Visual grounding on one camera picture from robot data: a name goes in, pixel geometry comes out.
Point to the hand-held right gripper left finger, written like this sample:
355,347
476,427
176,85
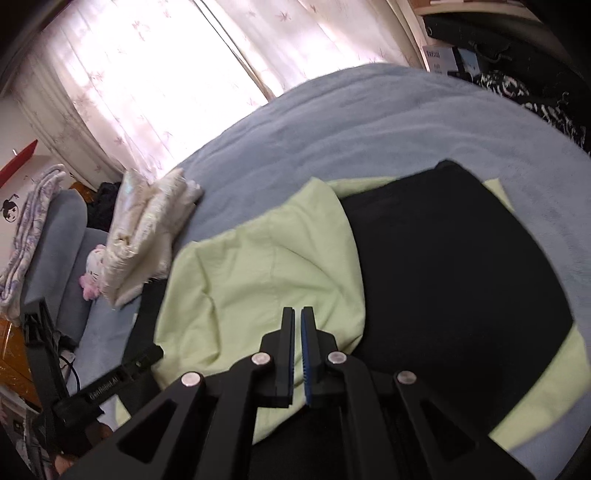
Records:
290,364

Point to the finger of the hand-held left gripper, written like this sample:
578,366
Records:
145,357

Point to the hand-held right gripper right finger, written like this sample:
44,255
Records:
306,364

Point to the green and black hooded jacket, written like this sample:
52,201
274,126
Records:
258,277

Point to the person's left hand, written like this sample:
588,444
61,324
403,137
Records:
64,463

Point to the orange wooden bedside furniture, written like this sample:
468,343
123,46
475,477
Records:
14,360

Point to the grey-blue pillow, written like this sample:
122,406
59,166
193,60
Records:
55,240
78,314

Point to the white and pink plush toy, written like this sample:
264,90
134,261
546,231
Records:
92,277

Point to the cream puffy jacket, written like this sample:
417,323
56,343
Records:
138,230

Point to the dark cloth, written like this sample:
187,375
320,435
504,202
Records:
101,205

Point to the white purple patterned blanket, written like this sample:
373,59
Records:
27,230

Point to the blue-grey bed blanket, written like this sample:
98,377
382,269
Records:
369,129

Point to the white floral curtain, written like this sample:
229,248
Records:
161,69

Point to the white printed box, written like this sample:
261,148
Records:
438,57

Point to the black and white patterned cloth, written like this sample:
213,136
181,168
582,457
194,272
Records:
535,101

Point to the wooden shelf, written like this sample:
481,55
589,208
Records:
461,5

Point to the black cartoon wall sticker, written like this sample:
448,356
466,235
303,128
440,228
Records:
10,210

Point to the red wall decoration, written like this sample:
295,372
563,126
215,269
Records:
18,161

